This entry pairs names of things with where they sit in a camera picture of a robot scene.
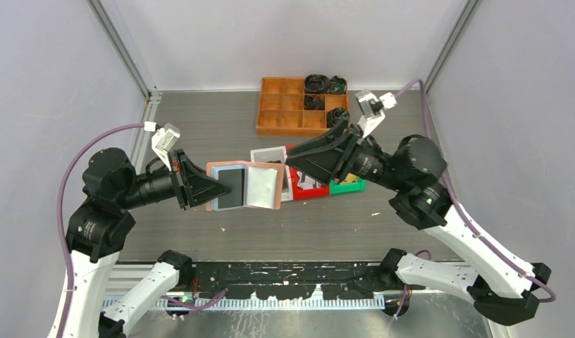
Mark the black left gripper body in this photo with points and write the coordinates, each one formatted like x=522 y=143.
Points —
x=173 y=158

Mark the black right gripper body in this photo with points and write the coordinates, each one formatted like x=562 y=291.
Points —
x=347 y=152

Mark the black credit card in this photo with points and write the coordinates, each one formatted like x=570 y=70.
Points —
x=234 y=179

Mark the tan leather card holder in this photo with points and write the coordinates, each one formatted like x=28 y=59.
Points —
x=278 y=166

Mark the grey white card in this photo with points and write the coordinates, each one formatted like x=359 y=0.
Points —
x=261 y=187

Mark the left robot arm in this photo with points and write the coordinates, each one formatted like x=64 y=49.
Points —
x=96 y=234

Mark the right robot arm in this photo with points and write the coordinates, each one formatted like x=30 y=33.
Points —
x=497 y=283

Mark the light blue card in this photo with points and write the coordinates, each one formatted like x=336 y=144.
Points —
x=214 y=174

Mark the gold cards in bin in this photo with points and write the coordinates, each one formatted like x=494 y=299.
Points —
x=350 y=179

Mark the camouflage rolled tie lower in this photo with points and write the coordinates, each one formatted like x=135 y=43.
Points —
x=334 y=115

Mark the green plastic bin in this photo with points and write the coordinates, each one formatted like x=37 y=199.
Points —
x=336 y=188

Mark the red plastic bin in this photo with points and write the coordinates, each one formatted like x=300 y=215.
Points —
x=305 y=187

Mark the white plastic bin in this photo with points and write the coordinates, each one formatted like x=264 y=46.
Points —
x=276 y=155

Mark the dark rolled tie middle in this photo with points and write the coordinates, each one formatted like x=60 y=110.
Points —
x=314 y=103

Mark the green patterned rolled tie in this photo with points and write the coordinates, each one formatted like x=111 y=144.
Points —
x=338 y=85

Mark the orange wooden compartment tray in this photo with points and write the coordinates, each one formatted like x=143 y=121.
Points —
x=281 y=111

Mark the dark rolled belt top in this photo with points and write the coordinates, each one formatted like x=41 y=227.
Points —
x=316 y=84

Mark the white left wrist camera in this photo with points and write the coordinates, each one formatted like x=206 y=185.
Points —
x=162 y=141

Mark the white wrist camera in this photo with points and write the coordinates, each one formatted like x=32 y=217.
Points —
x=162 y=141
x=373 y=110

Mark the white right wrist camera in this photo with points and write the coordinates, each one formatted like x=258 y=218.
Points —
x=373 y=110

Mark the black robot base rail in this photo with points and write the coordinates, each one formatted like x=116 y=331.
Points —
x=264 y=286

